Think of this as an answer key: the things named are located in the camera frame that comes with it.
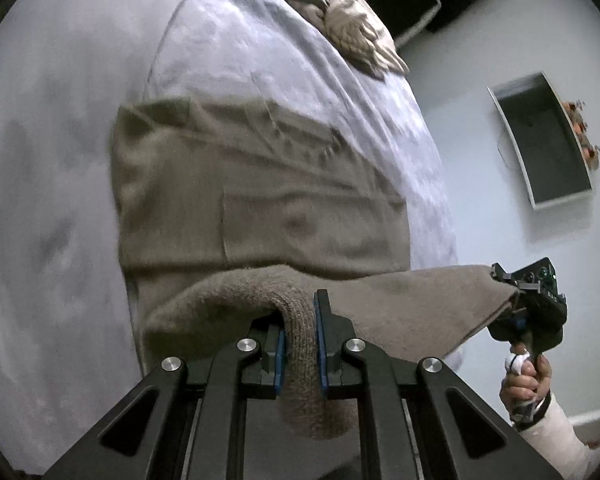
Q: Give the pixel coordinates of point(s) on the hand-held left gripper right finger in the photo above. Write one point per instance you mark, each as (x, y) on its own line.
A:
(321, 350)

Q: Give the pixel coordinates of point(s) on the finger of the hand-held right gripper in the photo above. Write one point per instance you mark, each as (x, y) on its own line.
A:
(510, 277)
(507, 329)

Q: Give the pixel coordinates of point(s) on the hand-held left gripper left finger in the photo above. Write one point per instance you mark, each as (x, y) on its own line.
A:
(280, 365)

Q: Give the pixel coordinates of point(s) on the brown knit sweater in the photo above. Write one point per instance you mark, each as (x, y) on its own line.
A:
(260, 200)

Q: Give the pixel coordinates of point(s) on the person's right hand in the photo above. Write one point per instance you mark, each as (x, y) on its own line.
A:
(522, 385)

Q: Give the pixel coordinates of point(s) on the white open box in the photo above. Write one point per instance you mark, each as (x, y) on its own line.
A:
(545, 145)

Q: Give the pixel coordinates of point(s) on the orange flowers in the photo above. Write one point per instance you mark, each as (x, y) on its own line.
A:
(587, 152)

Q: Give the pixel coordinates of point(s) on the beige striped cloth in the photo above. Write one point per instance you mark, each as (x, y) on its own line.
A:
(355, 25)

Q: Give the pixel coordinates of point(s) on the textured grey blanket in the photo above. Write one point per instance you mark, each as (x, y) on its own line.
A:
(280, 50)

